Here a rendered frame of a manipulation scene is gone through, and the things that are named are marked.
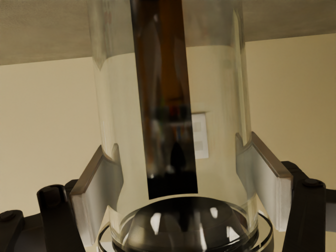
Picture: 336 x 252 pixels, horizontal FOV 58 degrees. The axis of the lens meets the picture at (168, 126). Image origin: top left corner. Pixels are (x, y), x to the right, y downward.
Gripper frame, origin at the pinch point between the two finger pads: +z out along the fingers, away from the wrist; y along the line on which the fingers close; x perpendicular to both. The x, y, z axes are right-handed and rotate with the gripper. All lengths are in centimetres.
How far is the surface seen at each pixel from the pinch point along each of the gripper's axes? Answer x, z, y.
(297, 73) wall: -3, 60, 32
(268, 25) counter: 9, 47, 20
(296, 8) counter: 11.2, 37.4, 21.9
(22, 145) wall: -14, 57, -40
